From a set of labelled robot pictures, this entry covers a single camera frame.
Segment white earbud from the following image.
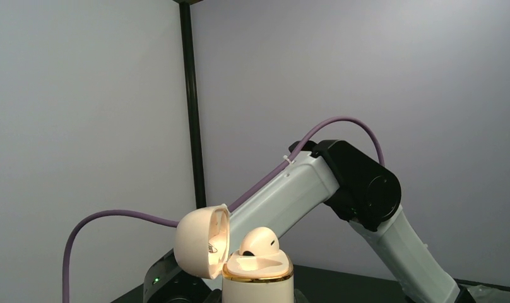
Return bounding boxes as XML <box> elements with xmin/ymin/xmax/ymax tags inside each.
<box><xmin>239</xmin><ymin>227</ymin><xmax>280</xmax><ymax>256</ymax></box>

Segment beige square charging case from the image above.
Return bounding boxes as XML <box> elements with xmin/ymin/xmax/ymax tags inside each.
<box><xmin>174</xmin><ymin>205</ymin><xmax>295</xmax><ymax>303</ymax></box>

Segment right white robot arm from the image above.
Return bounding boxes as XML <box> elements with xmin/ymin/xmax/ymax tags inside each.
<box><xmin>143</xmin><ymin>140</ymin><xmax>473</xmax><ymax>302</ymax></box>

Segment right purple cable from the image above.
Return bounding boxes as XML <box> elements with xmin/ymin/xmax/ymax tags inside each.
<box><xmin>61</xmin><ymin>116</ymin><xmax>386</xmax><ymax>303</ymax></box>

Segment right black frame post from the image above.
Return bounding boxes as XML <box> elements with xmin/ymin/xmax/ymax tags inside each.
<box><xmin>179</xmin><ymin>1</ymin><xmax>207</xmax><ymax>208</ymax></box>

